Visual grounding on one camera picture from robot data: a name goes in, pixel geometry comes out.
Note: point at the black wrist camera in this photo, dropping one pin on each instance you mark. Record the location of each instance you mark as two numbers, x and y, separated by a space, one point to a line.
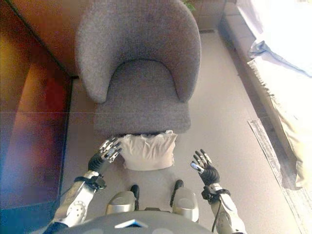
100 182
207 195

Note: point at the reddish brown wooden cabinet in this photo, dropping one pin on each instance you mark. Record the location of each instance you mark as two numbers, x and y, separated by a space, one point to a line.
31 109

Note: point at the white fringed cushion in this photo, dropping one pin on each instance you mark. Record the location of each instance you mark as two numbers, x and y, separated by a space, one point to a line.
148 153

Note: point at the grey patterned rug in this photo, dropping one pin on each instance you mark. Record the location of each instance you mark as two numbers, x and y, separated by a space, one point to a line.
270 151

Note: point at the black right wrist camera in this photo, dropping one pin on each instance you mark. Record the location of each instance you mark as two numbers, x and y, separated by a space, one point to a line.
207 195

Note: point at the silver robot leg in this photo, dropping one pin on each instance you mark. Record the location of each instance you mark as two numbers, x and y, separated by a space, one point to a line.
120 203
185 204

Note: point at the grey fabric armchair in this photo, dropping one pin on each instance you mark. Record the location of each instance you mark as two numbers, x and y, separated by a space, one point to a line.
141 85

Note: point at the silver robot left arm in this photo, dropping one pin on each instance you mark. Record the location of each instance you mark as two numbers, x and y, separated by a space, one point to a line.
73 209

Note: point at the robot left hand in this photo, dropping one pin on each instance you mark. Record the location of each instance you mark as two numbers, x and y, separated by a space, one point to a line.
107 152

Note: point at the silver robot left leg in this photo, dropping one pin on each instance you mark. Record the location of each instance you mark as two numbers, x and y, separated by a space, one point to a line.
120 203

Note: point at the bed with white bedding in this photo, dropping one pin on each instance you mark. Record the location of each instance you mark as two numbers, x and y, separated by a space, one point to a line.
280 36

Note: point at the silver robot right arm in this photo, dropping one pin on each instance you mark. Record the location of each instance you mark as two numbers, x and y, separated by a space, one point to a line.
228 212

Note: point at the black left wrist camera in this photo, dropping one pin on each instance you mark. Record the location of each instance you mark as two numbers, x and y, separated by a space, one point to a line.
100 182

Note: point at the beige fringed bed throw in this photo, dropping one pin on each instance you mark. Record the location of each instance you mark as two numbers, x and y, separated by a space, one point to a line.
290 122

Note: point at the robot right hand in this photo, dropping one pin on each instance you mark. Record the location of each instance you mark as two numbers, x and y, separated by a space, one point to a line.
208 171

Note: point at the silver robot right leg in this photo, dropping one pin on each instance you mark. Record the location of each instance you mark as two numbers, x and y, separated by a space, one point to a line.
185 204

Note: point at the grey robot torso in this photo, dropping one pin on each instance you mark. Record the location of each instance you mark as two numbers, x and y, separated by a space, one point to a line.
158 226

